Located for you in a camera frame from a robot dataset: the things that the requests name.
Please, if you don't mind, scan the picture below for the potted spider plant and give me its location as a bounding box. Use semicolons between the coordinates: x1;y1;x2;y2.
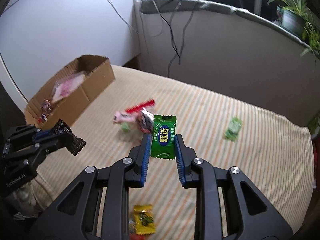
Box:
267;0;320;63

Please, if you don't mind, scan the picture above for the red snack packet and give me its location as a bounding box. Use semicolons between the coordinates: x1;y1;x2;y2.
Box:
128;219;143;240

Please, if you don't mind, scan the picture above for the pink candy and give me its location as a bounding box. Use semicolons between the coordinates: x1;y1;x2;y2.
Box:
113;112;134;124

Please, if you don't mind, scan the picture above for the dark chocolate bar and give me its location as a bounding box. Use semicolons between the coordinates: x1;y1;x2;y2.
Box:
51;119;87;157

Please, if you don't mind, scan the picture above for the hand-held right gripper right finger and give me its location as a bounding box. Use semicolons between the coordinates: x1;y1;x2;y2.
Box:
174;134;293;240

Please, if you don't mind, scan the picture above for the red stick packet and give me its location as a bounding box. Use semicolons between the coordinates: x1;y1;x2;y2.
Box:
125;98;156;114

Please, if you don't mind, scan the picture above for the striped blanket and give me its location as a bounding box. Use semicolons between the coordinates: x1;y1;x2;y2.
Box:
32;64;314;240

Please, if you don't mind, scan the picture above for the light green candy packet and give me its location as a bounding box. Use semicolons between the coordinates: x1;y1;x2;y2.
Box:
224;116;243;142

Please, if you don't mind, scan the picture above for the white cable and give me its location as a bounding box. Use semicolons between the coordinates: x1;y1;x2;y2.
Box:
95;0;140;36

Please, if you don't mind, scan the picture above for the dark green candy packet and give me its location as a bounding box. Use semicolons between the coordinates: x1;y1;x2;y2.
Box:
149;114;177;158

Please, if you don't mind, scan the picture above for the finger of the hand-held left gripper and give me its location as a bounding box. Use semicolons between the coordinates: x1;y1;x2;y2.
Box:
34;132;76;156
32;128;61;142

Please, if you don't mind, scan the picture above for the brown cardboard box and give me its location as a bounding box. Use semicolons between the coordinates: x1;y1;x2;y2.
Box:
24;54;116;128

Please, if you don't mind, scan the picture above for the bagged sliced bread loaf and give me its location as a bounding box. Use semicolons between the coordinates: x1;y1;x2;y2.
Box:
52;71;87;103

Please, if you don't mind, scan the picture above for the yellow candy packet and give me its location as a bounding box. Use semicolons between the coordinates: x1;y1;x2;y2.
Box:
132;204;157;235

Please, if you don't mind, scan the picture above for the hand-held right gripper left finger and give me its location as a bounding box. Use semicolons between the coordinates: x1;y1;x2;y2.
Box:
37;133;152;240

